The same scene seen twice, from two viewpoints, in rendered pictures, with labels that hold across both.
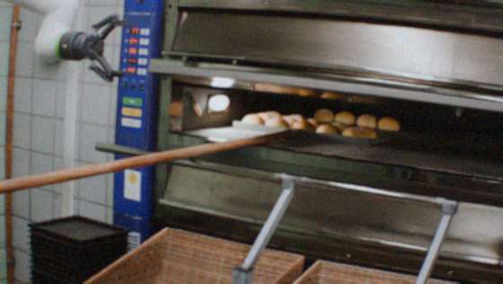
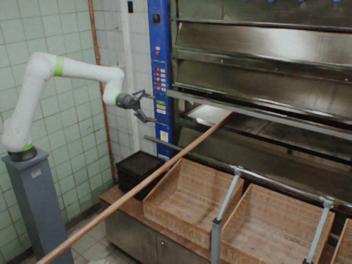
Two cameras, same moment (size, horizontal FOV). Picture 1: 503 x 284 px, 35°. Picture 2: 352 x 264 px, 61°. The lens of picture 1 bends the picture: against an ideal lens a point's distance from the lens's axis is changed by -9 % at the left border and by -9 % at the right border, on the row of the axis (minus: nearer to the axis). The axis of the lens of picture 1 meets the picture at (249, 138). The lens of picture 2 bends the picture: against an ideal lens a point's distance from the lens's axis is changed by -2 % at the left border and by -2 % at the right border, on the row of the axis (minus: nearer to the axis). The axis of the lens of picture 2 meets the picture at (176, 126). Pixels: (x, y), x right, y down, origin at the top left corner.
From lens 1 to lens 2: 1.04 m
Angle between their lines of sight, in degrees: 19
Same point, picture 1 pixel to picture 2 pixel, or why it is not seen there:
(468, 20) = (344, 79)
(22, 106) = not seen: hidden behind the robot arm
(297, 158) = (239, 136)
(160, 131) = (175, 115)
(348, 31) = (266, 80)
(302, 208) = (242, 158)
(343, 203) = (262, 159)
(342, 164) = (262, 143)
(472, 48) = (344, 94)
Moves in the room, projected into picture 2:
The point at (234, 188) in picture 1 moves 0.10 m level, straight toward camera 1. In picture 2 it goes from (210, 144) to (210, 151)
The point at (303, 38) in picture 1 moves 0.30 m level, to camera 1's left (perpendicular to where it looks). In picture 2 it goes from (241, 81) to (193, 81)
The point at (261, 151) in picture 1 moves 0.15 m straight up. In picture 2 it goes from (222, 131) to (223, 111)
